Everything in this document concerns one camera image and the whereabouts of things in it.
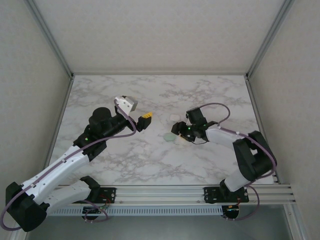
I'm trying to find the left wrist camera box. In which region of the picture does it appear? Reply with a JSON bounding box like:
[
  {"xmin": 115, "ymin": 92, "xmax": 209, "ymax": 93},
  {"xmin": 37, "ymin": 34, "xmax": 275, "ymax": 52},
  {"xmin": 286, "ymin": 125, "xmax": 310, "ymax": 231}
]
[{"xmin": 114, "ymin": 95, "xmax": 139, "ymax": 117}]

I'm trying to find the aluminium table back rail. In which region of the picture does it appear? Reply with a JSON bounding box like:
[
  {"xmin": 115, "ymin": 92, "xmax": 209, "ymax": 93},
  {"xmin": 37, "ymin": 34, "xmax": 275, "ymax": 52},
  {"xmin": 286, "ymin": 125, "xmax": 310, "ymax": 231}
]
[{"xmin": 71, "ymin": 72, "xmax": 248, "ymax": 76}]

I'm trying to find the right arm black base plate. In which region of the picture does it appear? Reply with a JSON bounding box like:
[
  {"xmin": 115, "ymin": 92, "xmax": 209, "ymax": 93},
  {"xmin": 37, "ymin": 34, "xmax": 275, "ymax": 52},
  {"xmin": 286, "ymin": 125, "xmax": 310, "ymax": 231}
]
[{"xmin": 203, "ymin": 186, "xmax": 250, "ymax": 204}]

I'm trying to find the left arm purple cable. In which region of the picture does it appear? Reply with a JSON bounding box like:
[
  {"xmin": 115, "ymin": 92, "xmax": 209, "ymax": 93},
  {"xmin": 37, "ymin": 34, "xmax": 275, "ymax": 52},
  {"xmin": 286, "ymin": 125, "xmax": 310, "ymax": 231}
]
[{"xmin": 0, "ymin": 98, "xmax": 138, "ymax": 231}]

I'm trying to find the white slotted cable duct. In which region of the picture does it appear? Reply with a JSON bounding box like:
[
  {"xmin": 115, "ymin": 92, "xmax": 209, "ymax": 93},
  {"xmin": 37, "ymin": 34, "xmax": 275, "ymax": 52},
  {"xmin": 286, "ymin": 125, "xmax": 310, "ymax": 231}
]
[{"xmin": 47, "ymin": 206, "xmax": 224, "ymax": 216}]

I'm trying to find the aluminium mounting rail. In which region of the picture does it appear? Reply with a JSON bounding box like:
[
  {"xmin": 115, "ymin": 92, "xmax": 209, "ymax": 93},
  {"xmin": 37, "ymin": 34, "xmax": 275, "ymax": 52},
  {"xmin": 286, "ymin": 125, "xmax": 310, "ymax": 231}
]
[{"xmin": 47, "ymin": 184, "xmax": 297, "ymax": 205}]

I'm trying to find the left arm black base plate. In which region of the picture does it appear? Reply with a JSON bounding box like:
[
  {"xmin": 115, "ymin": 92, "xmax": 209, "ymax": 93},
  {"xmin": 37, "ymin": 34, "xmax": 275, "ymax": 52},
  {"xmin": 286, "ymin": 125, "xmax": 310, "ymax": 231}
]
[{"xmin": 69, "ymin": 186, "xmax": 117, "ymax": 204}]

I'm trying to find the aluminium table side rail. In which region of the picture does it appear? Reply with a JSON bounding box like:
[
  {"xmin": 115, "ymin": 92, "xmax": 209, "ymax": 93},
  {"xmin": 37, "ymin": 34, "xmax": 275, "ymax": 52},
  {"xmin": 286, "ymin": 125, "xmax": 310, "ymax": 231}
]
[
  {"xmin": 39, "ymin": 75, "xmax": 76, "ymax": 186},
  {"xmin": 244, "ymin": 78, "xmax": 280, "ymax": 185}
]

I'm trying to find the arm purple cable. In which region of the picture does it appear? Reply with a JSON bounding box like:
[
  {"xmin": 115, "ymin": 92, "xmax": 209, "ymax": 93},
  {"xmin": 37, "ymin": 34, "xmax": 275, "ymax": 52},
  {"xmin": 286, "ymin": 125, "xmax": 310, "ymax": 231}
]
[
  {"xmin": 198, "ymin": 102, "xmax": 278, "ymax": 222},
  {"xmin": 0, "ymin": 98, "xmax": 138, "ymax": 231}
]

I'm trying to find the aluminium frame leg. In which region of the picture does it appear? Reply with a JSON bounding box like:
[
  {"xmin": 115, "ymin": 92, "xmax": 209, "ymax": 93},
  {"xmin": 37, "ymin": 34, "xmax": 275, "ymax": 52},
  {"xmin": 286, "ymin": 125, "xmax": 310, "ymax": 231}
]
[{"xmin": 284, "ymin": 203, "xmax": 308, "ymax": 240}]

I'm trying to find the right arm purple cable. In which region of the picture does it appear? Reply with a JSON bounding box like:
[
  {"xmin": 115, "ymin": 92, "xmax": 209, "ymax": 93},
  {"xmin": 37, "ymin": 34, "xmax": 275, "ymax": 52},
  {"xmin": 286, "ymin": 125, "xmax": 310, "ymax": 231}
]
[{"xmin": 198, "ymin": 102, "xmax": 278, "ymax": 222}]

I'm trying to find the aluminium frame post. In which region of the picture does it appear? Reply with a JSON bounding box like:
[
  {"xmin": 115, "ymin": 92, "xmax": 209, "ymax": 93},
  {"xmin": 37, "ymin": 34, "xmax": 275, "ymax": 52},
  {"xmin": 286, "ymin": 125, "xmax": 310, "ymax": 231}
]
[
  {"xmin": 244, "ymin": 0, "xmax": 296, "ymax": 80},
  {"xmin": 23, "ymin": 0, "xmax": 75, "ymax": 79}
]

